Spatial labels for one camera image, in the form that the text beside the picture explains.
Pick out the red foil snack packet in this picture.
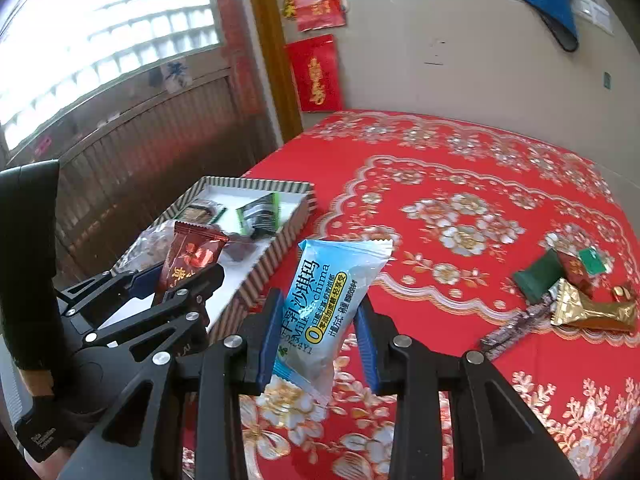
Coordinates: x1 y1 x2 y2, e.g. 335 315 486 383
152 221 229 304

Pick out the clear bag of dried snacks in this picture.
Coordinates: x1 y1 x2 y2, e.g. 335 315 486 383
112 220 175 274

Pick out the dark candy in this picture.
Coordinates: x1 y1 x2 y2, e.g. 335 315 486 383
222 238 256 262

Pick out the clear packet of round biscuits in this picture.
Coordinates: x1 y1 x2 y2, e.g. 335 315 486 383
176 198 227 226

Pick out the green black snack packet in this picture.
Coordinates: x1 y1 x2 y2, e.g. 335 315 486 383
236 193 280 240

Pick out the dark brown chocolate bar wrapper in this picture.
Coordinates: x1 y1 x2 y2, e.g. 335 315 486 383
478 292 554 361

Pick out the light blue sachima packet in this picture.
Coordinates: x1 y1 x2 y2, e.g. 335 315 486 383
273 238 394 405

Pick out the gold foil snack packet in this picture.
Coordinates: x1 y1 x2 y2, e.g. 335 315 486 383
551 278 637 333

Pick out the dark green snack packet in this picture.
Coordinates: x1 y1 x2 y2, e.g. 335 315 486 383
512 249 566 304

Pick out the small red brown snack packet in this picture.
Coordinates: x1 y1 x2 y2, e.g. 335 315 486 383
556 252 594 298

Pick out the small green jelly cup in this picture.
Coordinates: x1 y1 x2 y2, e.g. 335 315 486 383
578 247 606 276

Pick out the striped white cardboard box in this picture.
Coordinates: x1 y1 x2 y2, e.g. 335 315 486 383
143 176 316 342

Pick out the small gold wrapped candy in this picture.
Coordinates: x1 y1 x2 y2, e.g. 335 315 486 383
612 282 637 302

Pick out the red floral tablecloth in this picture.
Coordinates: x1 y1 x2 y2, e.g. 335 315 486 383
241 112 639 479

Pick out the red paper bag lower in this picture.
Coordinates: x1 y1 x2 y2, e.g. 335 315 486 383
286 34 343 113

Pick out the glass block window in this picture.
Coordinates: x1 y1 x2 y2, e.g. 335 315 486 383
1 0 220 151

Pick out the wooden door frame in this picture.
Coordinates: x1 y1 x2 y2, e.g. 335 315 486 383
250 0 303 143

